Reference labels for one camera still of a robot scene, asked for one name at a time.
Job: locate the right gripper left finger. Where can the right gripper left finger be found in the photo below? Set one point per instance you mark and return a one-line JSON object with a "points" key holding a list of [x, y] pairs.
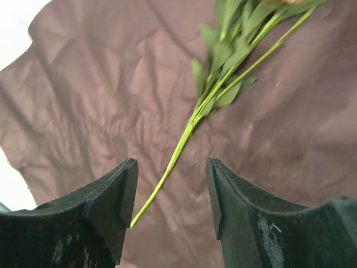
{"points": [[84, 228]]}

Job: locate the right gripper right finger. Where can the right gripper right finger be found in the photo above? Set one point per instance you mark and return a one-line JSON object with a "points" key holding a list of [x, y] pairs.
{"points": [[258, 229]]}

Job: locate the pink bud flower stem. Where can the pink bud flower stem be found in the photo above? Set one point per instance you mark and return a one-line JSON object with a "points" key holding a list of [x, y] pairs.
{"points": [[239, 28]]}

